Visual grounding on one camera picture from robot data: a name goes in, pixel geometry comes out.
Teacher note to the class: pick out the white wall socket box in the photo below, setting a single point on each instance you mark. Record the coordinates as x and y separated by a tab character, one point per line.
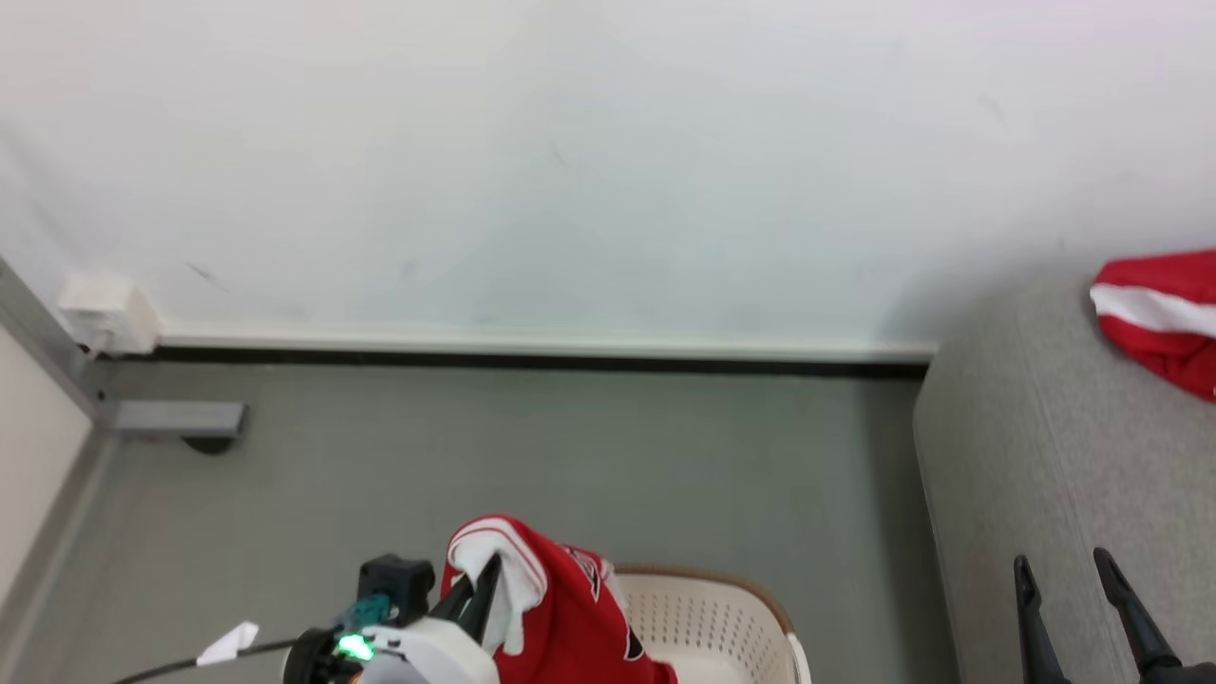
106	312

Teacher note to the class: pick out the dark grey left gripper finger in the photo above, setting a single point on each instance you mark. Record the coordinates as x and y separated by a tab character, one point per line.
454	600
486	608

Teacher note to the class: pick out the grey fabric sofa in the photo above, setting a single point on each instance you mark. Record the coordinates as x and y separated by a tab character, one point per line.
1045	456

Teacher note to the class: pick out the black baseboard strip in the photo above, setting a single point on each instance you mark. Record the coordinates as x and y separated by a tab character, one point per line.
570	362

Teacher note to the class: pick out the black round frame foot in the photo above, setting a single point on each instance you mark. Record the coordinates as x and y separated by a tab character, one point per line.
207	445

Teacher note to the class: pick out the red garment with white stripe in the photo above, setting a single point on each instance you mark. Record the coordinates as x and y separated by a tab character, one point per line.
1164	332

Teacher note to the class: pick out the cream perforated laundry basket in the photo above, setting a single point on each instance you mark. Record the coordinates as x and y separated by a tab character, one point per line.
712	627

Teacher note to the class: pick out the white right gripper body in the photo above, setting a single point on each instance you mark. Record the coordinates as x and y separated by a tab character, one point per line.
1187	674

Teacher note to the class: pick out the beige partition panel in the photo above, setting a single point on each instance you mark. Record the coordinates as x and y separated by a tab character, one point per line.
33	446

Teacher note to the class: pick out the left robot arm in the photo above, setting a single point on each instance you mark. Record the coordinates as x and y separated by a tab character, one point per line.
309	660

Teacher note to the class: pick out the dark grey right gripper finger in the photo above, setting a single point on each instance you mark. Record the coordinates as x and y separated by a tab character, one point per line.
1132	617
1034	627

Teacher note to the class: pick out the red jersey with white trim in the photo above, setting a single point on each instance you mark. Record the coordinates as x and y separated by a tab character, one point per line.
570	627

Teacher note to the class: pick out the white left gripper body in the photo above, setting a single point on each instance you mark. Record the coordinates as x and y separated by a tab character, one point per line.
427	657

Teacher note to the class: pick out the white wall trim strip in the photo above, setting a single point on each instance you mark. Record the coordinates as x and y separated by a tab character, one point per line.
570	344

